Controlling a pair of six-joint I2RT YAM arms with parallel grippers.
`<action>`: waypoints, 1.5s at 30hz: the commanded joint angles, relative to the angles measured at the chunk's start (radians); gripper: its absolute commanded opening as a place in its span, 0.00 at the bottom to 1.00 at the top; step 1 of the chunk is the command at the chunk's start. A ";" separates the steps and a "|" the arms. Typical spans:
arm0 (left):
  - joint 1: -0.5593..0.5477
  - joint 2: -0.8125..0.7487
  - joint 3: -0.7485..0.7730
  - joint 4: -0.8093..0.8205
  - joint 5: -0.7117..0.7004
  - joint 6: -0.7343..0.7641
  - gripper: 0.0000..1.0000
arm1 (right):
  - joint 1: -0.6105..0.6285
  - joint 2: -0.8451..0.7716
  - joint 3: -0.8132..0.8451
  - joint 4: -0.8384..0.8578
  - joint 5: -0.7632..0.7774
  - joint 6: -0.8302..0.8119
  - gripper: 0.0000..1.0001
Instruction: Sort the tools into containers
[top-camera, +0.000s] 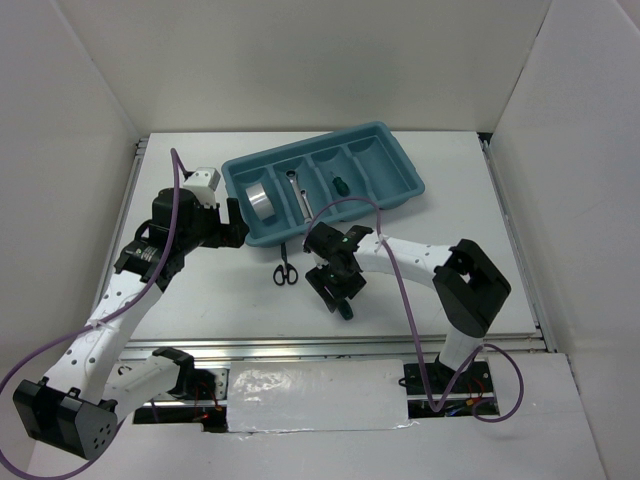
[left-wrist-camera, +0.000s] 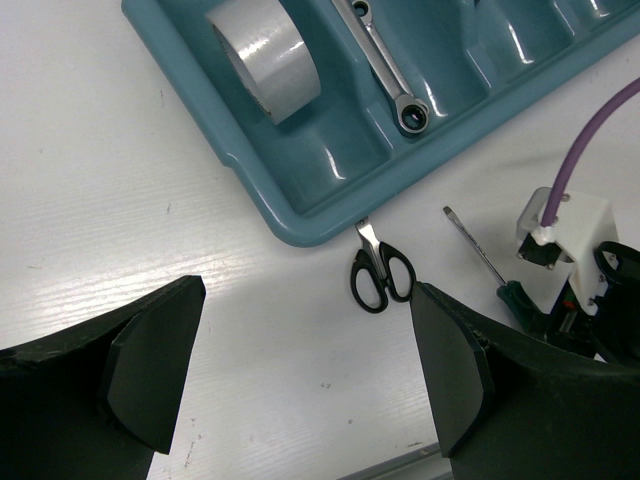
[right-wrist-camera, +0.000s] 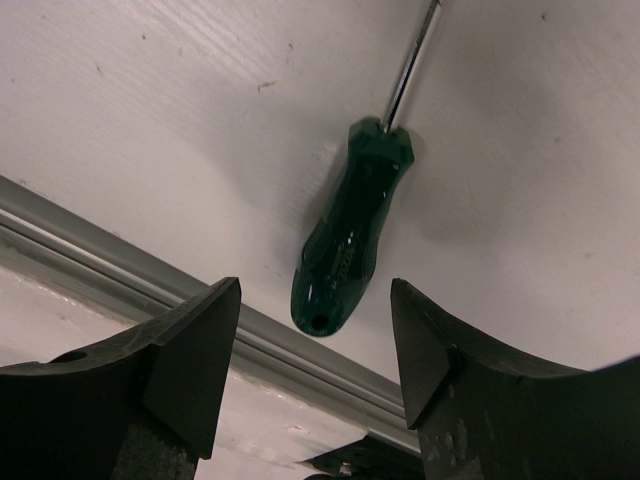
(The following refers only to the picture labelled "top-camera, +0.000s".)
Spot white tape roll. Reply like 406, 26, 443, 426
245, 182, 275, 221

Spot blue four-compartment tray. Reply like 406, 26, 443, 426
222, 122, 425, 247

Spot long green handled screwdriver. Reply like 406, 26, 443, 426
337, 301, 354, 321

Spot black handled scissors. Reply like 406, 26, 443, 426
272, 243, 298, 286

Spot aluminium rail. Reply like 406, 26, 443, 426
119, 337, 549, 362
476, 132, 559, 353
91, 137, 149, 310

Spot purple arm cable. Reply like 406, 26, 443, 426
302, 198, 525, 422
0, 147, 194, 480

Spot white foil-edged cover sheet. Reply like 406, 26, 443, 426
226, 359, 409, 433

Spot aluminium front rail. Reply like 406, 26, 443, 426
119, 337, 549, 362

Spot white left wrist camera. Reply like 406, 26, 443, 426
183, 167, 221, 208

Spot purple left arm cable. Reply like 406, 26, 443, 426
0, 147, 194, 480

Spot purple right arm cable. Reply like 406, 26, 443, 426
302, 198, 525, 422

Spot aluminium right side rail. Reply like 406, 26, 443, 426
476, 132, 559, 353

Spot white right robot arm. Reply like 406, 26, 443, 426
303, 222, 511, 393

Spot large silver ratchet wrench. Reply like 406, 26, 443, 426
285, 169, 309, 223

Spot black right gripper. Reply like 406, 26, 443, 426
306, 257, 368, 312

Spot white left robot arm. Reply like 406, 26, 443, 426
13, 188, 249, 460

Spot stubby green handled screwdriver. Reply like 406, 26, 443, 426
330, 172, 350, 197

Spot small silver ratchet wrench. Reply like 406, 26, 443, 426
300, 189, 314, 222

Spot aluminium left side rail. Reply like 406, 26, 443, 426
91, 137, 149, 310

